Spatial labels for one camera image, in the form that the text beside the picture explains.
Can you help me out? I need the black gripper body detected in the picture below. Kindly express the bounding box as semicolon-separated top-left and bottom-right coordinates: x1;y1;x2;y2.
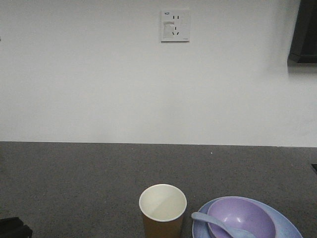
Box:
0;217;33;238

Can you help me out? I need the brown paper cup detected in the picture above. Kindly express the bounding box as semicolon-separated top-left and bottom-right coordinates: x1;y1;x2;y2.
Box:
139;184;187;238

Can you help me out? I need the light blue plastic spoon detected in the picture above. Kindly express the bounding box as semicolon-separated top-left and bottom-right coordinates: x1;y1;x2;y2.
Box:
191;212;255;238

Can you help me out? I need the purple plastic bowl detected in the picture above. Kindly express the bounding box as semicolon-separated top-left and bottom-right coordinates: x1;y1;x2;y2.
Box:
207;197;276;238

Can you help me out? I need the light blue plastic plate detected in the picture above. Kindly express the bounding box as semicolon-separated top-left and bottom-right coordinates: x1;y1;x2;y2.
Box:
192;196;303;238

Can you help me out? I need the white wall power socket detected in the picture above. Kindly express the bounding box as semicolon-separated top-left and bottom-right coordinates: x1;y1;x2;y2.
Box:
160;9;191;43

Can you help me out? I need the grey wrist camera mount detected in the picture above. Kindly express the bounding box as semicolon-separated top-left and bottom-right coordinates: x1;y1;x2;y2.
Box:
311;163;317;174

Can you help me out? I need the black wall-mounted appliance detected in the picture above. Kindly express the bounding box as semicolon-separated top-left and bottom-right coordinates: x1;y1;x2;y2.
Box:
288;0;317;63

